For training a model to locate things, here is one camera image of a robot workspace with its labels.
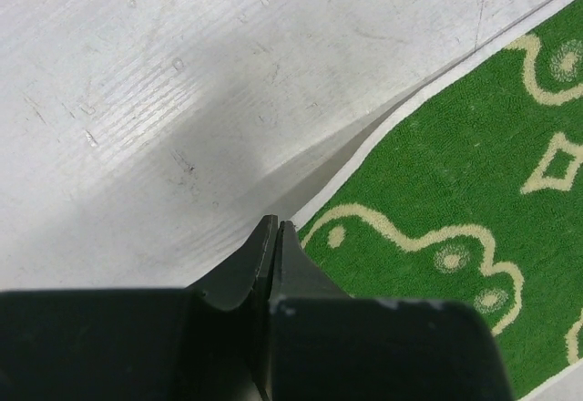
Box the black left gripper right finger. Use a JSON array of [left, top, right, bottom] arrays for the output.
[[254, 221, 514, 400]]

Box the green and yellow patterned towel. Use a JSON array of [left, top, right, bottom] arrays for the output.
[[294, 0, 582, 400]]

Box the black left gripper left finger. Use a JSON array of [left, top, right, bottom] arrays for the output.
[[1, 215, 278, 400]]

